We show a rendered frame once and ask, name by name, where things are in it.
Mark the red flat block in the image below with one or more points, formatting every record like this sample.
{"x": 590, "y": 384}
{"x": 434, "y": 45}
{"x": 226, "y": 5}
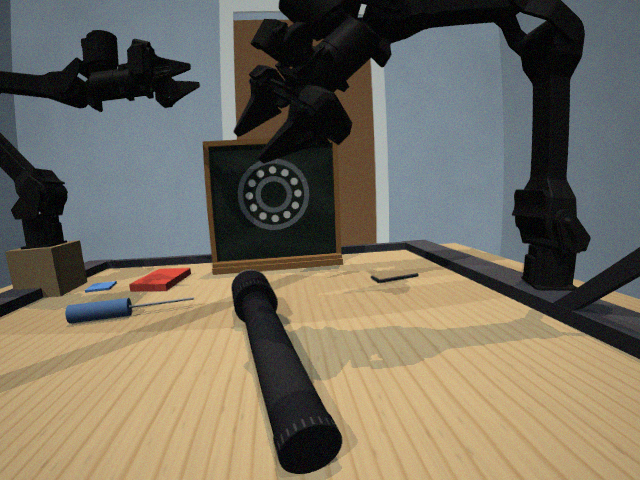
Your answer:
{"x": 160, "y": 280}

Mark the blue screwdriver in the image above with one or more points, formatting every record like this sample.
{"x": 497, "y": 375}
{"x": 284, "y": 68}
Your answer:
{"x": 108, "y": 309}

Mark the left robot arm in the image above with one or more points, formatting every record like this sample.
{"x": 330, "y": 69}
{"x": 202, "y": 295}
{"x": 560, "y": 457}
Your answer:
{"x": 40, "y": 190}

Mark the black flashlight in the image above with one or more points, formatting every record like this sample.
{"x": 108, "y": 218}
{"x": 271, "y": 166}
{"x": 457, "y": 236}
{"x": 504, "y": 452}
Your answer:
{"x": 306, "y": 437}

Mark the blue flat plate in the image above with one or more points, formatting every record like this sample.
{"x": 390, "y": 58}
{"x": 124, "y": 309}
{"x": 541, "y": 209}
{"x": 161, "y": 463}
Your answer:
{"x": 100, "y": 286}

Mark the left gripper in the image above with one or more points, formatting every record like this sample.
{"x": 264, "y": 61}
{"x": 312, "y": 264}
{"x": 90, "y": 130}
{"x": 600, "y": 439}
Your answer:
{"x": 142, "y": 60}

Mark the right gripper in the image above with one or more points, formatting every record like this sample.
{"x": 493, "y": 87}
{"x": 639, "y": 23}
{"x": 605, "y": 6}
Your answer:
{"x": 303, "y": 128}

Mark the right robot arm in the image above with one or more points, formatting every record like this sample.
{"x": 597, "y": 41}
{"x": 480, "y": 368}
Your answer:
{"x": 546, "y": 208}

